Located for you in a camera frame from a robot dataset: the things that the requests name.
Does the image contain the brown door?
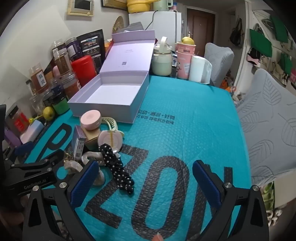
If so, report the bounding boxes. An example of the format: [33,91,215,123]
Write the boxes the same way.
[187,8,215,51]

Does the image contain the clear hair claw with cat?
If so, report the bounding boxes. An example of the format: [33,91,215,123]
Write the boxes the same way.
[61,149,77,161]

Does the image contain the black polka dot scrunchie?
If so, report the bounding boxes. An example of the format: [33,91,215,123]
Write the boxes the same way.
[98,143,135,195]

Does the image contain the beige marbled hair claw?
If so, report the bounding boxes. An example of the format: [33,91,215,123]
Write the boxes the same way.
[81,151,105,186]

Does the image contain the brown labelled clear jar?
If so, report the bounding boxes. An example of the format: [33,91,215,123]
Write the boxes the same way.
[54,49,72,76]

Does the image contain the green electric kettle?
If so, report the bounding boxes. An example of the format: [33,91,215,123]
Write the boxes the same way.
[153,0,174,12]

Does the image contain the green bag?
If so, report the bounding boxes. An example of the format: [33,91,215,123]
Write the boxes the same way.
[248,28,273,57]
[277,53,293,76]
[269,15,289,43]

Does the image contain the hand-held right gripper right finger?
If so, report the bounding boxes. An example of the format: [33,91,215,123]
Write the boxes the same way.
[192,159,275,241]

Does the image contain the empty clear jar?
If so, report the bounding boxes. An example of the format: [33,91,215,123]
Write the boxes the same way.
[29,94,47,114]

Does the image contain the cream hair claw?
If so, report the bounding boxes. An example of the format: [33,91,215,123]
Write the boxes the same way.
[63,160,84,175]

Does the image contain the red labelled jar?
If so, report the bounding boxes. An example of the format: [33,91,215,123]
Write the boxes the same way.
[5,105,30,135]

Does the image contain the wall intercom panel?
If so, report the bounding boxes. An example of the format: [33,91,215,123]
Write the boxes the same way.
[67,0,95,17]

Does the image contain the black hanging bag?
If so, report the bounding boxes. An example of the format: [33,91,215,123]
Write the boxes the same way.
[230,18,245,48]

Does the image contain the white labelled orange jar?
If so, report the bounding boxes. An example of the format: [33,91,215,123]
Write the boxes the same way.
[30,62,50,94]

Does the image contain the small yellow-green fruit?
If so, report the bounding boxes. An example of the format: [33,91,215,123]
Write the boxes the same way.
[43,107,55,121]

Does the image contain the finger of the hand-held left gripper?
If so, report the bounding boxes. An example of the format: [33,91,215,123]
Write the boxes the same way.
[14,149,64,172]
[5,140,35,163]

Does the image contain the lavender gift box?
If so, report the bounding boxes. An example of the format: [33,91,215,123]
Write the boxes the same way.
[68,30,156,124]

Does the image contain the pale green kettle white handle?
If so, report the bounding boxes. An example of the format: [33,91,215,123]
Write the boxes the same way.
[151,37,173,76]

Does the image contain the pale green hair claw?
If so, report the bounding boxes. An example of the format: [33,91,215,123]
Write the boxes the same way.
[102,117,125,137]

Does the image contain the small clear jar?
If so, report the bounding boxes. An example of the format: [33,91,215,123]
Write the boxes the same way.
[50,78,63,93]

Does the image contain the purple labelled jar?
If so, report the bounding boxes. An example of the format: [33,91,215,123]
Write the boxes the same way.
[65,37,82,61]

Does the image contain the purple packet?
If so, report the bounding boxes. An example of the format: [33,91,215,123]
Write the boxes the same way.
[4,127,22,149]

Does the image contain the black cable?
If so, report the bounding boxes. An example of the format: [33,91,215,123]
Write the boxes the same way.
[144,10,158,30]

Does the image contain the black printed pouch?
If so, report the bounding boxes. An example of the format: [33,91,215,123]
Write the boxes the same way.
[76,29,105,67]

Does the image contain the clear jar orange contents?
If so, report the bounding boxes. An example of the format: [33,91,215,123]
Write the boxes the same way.
[60,74,81,99]

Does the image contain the yellow pot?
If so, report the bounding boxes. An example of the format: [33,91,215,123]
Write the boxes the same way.
[127,0,154,14]

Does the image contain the pink round case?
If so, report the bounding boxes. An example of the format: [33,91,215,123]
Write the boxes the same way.
[80,110,102,131]

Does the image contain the white paper roll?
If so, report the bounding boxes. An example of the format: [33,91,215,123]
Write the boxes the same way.
[189,55,213,84]

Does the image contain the woven fan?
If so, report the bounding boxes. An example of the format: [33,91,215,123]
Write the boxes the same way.
[112,16,125,34]

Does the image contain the pink panda paper cup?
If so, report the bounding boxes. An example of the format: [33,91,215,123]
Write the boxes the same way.
[176,51,193,80]

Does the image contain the grey quilted chair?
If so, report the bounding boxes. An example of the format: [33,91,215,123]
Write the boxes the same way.
[235,68,296,183]
[203,42,235,88]

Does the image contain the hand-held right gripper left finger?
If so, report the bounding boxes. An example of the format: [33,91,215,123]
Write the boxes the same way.
[22,160,100,241]

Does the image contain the white fridge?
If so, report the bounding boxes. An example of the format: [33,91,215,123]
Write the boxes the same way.
[129,10,182,47]

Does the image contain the framed picture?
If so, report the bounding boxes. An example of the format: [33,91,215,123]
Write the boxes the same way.
[101,0,127,8]

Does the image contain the small purple box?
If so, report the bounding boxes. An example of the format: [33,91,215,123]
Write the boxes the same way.
[71,128,87,160]

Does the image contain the red canister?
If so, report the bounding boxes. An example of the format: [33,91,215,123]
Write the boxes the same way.
[71,55,97,88]

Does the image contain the clear jar red-brown contents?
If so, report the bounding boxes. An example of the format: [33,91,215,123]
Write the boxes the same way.
[53,40,66,56]

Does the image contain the gold box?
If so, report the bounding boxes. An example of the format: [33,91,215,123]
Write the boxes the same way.
[83,128,102,151]

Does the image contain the green labelled jar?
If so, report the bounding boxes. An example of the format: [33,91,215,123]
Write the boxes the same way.
[51,91,70,115]

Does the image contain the grey plastic bag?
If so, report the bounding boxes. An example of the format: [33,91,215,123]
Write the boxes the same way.
[122,22,148,33]

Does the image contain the white rounded box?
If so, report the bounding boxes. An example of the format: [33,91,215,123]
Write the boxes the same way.
[20,120,45,143]

